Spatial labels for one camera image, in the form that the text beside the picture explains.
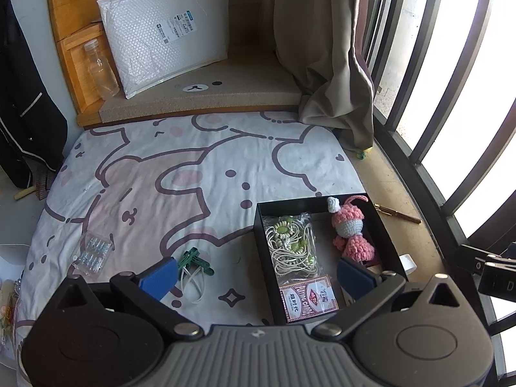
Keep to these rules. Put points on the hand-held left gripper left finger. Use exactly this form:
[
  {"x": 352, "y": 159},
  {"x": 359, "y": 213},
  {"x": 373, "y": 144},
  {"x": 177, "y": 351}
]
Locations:
[{"x": 159, "y": 279}]

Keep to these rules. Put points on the black window railing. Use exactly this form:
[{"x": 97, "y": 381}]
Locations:
[{"x": 423, "y": 177}]

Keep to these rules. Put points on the green clothes peg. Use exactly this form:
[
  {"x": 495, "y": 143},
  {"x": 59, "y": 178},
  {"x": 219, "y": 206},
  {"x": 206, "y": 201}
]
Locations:
[{"x": 197, "y": 264}]

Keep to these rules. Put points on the beige curtain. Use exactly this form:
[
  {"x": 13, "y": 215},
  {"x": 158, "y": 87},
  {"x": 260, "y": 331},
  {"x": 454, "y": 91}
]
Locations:
[{"x": 322, "y": 48}]

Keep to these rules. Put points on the black cardboard box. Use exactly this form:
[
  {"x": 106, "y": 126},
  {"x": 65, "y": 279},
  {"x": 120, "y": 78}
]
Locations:
[{"x": 258, "y": 229}]

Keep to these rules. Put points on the pink crochet doll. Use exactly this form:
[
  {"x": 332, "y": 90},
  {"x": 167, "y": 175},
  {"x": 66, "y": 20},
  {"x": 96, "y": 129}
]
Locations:
[{"x": 350, "y": 225}]

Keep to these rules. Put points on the clear plastic blister pack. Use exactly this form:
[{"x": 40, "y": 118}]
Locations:
[{"x": 93, "y": 252}]

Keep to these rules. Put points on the white bag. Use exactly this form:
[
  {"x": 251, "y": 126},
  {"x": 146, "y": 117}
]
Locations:
[{"x": 12, "y": 258}]

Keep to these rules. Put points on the black jacket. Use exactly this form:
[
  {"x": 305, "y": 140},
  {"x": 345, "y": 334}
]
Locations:
[{"x": 24, "y": 109}]

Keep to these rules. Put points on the clear plastic bottle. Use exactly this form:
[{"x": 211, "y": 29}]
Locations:
[{"x": 100, "y": 72}]

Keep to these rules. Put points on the white bubble mailer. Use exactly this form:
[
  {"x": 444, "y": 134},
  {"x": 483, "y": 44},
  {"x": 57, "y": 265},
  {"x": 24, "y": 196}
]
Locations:
[{"x": 161, "y": 48}]

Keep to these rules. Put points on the wooden cabinet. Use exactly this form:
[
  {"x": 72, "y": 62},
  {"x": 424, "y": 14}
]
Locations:
[{"x": 68, "y": 8}]

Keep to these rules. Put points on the red playing card box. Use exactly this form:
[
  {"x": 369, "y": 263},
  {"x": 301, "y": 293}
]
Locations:
[{"x": 306, "y": 298}]

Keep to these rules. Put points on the beige bear face cushion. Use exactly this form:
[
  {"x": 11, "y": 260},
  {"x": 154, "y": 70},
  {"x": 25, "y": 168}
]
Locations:
[{"x": 225, "y": 96}]

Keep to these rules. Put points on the white elastic band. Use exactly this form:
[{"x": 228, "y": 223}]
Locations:
[{"x": 199, "y": 299}]

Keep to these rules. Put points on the brown pen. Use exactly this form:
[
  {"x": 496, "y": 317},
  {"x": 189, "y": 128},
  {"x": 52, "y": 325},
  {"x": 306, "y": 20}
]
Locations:
[{"x": 397, "y": 213}]

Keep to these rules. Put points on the beige tissue pack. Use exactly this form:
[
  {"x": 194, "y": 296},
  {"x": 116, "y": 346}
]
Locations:
[{"x": 375, "y": 269}]

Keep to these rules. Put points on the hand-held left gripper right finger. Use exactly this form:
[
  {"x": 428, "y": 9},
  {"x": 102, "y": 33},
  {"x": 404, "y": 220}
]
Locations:
[{"x": 352, "y": 277}]

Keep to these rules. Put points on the cartoon printed bedsheet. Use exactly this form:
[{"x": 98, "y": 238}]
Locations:
[{"x": 141, "y": 177}]

